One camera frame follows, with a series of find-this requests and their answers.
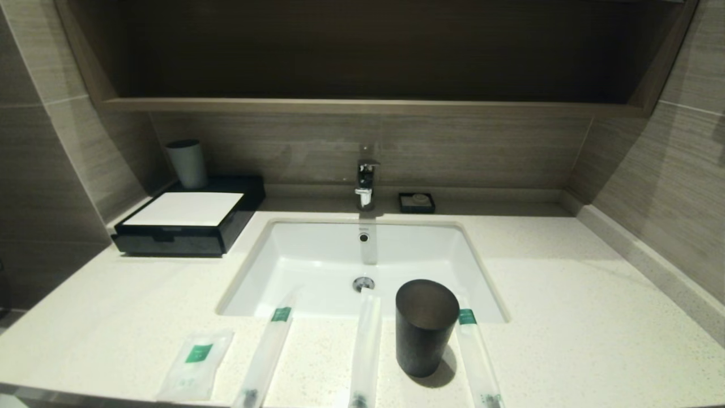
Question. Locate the long dental kit packet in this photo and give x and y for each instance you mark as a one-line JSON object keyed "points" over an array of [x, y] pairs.
{"points": [[269, 351]]}

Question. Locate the black box white ribbed top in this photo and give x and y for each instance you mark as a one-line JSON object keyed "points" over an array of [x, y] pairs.
{"points": [[187, 208]]}

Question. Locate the chrome faucet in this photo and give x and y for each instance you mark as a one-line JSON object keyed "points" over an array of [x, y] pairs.
{"points": [[366, 178]]}

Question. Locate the black soap dish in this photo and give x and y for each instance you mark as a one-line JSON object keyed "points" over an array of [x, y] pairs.
{"points": [[403, 204]]}

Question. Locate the round beige soap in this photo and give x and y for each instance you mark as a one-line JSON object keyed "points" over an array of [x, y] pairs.
{"points": [[419, 199]]}

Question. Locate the white sink basin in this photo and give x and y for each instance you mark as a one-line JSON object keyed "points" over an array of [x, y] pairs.
{"points": [[317, 266]]}

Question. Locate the chrome sink drain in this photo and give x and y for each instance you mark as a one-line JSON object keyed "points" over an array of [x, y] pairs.
{"points": [[363, 283]]}

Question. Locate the long plain frosted packet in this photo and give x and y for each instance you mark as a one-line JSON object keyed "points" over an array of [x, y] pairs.
{"points": [[365, 351]]}

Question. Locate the dark tumbler cup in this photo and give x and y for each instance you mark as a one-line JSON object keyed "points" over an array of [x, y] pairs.
{"points": [[422, 340]]}

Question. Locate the grey cup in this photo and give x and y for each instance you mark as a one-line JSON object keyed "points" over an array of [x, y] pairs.
{"points": [[188, 165]]}

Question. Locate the long green label packet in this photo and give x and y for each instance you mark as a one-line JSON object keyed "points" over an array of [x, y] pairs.
{"points": [[478, 362]]}

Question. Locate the square shower cap packet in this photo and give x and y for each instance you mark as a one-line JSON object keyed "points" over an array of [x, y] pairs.
{"points": [[195, 368]]}

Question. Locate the wooden wall shelf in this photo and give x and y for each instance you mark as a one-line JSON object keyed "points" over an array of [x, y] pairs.
{"points": [[362, 106]]}

